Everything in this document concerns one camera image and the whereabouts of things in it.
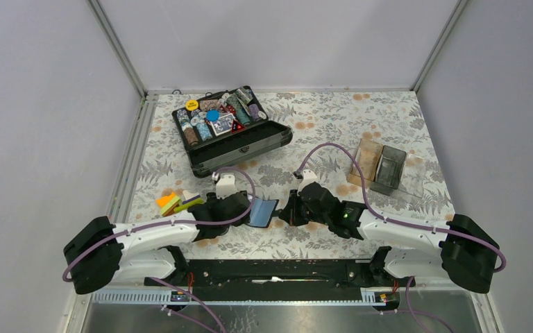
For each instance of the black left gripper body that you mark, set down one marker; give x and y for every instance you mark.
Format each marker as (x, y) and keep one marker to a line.
(213, 200)

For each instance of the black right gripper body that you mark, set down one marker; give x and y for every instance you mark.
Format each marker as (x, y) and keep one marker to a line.
(301, 215)

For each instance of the black card holder wallet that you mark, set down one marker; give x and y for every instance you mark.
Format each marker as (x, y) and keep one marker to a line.
(262, 212)

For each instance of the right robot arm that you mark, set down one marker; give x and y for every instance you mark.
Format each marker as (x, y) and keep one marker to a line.
(458, 250)

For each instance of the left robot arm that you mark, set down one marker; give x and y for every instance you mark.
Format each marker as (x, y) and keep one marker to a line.
(103, 253)

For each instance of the blue playing card deck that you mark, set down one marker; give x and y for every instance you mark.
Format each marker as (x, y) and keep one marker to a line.
(223, 124)

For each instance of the smoky grey transparent card box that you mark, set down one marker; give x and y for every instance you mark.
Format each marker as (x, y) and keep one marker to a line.
(389, 171)

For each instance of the clear transparent card box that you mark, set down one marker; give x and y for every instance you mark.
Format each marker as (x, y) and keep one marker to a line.
(412, 178)

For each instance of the green purple toy block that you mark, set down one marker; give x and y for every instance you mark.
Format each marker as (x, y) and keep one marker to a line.
(187, 200)

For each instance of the brown poker chip stack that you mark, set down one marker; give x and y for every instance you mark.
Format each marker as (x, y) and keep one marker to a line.
(190, 136)

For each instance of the black poker chip case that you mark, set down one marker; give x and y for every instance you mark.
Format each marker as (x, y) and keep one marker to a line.
(261, 135)

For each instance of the red triangular dealer button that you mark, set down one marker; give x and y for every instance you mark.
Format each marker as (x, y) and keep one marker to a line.
(237, 127)

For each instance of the blue poker chip stack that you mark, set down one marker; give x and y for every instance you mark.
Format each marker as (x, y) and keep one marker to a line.
(204, 131)

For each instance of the blue round dealer chip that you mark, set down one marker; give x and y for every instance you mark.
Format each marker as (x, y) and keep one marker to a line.
(212, 115)

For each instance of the yellow round chip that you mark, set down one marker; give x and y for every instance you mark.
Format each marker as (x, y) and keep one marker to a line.
(192, 105)

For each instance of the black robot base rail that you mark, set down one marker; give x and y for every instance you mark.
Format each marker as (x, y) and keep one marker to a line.
(342, 272)

